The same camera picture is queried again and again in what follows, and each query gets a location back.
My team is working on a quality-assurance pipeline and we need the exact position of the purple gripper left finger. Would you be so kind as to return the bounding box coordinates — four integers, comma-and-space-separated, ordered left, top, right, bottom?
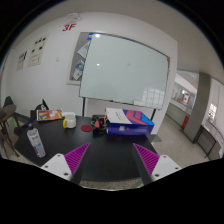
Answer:
42, 143, 90, 184

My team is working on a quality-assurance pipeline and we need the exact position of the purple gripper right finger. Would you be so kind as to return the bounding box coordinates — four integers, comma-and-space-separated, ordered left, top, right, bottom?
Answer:
133, 143, 181, 185

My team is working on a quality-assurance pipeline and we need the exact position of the clear plastic water bottle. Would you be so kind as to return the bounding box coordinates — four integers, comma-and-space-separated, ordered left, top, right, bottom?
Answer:
27, 124, 46, 158

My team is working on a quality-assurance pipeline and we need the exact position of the red round coaster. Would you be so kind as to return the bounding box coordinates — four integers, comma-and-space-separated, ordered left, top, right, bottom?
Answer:
81, 125, 92, 132

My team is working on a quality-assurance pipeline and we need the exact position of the blue cardboard box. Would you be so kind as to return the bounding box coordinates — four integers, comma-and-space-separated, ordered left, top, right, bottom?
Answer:
107, 109, 154, 135

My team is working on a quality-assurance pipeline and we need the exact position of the black red small gadget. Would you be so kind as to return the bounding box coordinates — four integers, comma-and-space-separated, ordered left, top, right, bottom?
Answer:
91, 115, 109, 131

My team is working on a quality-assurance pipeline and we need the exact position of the colourful orange book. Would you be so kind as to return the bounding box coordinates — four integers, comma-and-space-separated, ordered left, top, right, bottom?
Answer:
37, 110, 62, 121

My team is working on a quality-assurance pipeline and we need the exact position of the white paper sheet on box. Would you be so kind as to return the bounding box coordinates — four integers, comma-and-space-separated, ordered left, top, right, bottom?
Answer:
106, 108, 130, 124

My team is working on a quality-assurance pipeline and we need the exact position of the large whiteboard on stand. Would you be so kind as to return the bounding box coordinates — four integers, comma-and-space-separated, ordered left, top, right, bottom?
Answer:
80, 33, 169, 110

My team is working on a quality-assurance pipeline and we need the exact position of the grey notice board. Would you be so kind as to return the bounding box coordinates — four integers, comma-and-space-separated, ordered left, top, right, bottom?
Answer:
66, 32, 90, 85

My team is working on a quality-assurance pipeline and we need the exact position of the white mug yellow handle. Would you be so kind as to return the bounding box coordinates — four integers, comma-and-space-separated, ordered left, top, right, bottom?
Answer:
63, 113, 76, 129

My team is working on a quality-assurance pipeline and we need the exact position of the small white wall poster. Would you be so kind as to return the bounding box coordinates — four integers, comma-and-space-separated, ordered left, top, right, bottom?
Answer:
16, 51, 27, 71

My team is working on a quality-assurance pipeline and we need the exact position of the red 3F wall sign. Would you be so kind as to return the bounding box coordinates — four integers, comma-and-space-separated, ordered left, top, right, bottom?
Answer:
62, 23, 77, 32

